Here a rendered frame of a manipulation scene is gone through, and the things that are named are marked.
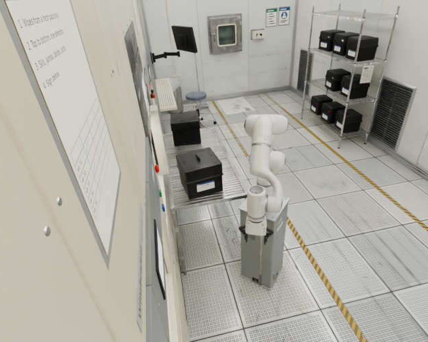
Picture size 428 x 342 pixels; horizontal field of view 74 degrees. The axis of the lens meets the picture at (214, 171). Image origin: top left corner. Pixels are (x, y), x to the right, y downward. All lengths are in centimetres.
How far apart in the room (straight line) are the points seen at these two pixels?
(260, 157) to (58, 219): 110
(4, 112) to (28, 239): 8
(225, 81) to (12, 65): 621
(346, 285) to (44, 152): 256
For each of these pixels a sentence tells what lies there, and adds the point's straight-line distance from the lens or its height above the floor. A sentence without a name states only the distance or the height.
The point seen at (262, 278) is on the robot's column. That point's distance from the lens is 247.
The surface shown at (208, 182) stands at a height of 87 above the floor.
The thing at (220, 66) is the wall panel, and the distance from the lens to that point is 632.
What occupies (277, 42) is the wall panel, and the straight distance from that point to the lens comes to 662.
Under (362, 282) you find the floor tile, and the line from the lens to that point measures 275.
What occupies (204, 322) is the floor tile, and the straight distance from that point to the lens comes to 240.
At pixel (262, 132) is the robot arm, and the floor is 151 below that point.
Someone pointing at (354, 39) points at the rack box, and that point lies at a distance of 430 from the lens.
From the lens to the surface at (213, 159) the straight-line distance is 212.
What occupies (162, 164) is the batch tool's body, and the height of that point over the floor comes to 96.
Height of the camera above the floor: 208
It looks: 33 degrees down
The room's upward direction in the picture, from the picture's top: 5 degrees counter-clockwise
